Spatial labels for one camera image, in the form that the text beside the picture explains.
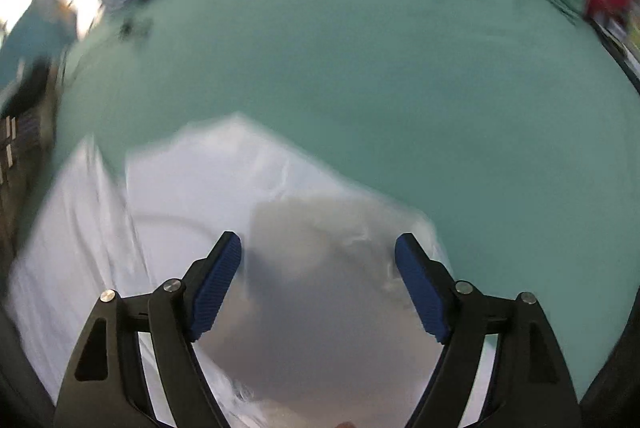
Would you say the white hooded garment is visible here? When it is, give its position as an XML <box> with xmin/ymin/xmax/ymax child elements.
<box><xmin>6</xmin><ymin>116</ymin><xmax>446</xmax><ymax>427</ymax></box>

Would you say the green bed sheet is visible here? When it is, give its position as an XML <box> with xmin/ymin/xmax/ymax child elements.
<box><xmin>53</xmin><ymin>0</ymin><xmax>639</xmax><ymax>392</ymax></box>

